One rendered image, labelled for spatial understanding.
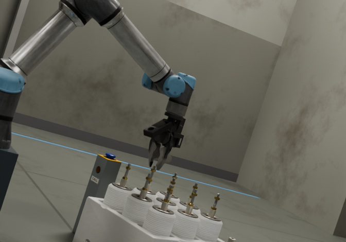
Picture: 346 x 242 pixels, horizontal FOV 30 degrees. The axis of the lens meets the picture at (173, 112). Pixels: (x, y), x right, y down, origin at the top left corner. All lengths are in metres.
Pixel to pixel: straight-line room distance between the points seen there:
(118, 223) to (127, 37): 0.62
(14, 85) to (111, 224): 0.58
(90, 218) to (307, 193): 3.04
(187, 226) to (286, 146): 3.34
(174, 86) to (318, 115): 3.18
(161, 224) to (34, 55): 0.69
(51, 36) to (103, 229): 0.68
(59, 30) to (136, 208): 0.65
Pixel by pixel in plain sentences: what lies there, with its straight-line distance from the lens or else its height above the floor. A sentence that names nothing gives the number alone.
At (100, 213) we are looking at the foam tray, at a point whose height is 0.15.
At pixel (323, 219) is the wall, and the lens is 4.96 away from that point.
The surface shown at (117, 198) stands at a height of 0.22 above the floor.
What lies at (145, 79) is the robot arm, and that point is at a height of 0.64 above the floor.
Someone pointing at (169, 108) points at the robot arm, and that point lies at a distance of 2.36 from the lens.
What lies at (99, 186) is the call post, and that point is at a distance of 2.45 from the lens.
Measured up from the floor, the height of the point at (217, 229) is 0.22.
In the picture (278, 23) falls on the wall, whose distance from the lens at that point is 5.92.
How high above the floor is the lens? 0.65
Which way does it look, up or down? 2 degrees down
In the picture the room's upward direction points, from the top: 18 degrees clockwise
